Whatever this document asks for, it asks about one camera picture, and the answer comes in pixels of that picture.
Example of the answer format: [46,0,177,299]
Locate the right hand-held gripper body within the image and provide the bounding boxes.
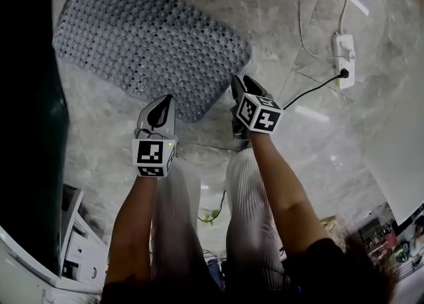
[231,92,285,140]

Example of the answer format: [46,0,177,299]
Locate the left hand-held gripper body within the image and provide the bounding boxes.
[131,93,179,179]

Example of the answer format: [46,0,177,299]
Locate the grey bubble bath mat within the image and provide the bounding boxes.
[52,0,252,124]

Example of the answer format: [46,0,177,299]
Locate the person's left forearm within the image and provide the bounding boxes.
[104,174,160,285]

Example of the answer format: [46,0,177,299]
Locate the person's right forearm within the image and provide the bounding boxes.
[248,130,334,257]

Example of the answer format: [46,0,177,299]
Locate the person's left leg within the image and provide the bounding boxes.
[149,156,215,289]

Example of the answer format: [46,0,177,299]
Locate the person's leg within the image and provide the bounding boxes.
[224,146,290,292]
[149,156,215,289]

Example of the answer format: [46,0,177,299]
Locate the green plant leaves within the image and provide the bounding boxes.
[197,189,228,227]

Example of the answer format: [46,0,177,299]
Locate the white power strip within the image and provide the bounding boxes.
[331,32,357,90]

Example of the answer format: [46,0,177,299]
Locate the white plug adapter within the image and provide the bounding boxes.
[337,38,356,62]

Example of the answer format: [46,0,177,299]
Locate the person's right leg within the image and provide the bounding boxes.
[224,146,290,292]

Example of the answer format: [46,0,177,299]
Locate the white drawer unit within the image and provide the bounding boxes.
[0,183,111,304]

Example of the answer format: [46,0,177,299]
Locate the dark cabinet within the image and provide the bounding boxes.
[0,0,70,279]

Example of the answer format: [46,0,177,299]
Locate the person's black top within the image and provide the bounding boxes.
[99,236,368,304]

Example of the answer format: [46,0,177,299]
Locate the cluttered shelf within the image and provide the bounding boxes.
[356,201,424,282]

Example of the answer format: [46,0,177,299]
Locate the black plug with cable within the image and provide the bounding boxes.
[282,68,350,111]

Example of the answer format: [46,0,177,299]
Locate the thin white cable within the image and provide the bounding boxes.
[295,0,347,58]

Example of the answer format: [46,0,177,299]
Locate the white power strip cable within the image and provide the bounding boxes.
[338,0,351,34]

